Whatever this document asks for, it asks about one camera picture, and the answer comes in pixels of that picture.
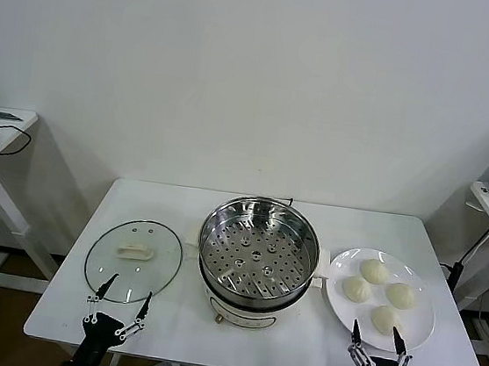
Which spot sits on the stainless steel steamer basket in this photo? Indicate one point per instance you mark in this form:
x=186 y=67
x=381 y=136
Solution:
x=258 y=255

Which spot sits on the black cooker power plug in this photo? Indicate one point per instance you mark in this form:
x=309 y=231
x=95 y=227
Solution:
x=291 y=201

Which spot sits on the white steamed baozi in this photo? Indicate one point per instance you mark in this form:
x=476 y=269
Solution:
x=357 y=289
x=384 y=320
x=401 y=296
x=374 y=271

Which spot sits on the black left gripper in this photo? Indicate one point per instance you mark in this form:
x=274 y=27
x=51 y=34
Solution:
x=97 y=327

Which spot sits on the round glass pot lid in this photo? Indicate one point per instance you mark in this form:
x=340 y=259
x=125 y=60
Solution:
x=135 y=252

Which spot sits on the white round plate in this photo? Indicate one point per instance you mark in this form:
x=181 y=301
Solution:
x=418 y=326

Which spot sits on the white electric cooker base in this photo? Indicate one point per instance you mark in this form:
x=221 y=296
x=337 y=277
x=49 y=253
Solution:
x=247 y=316

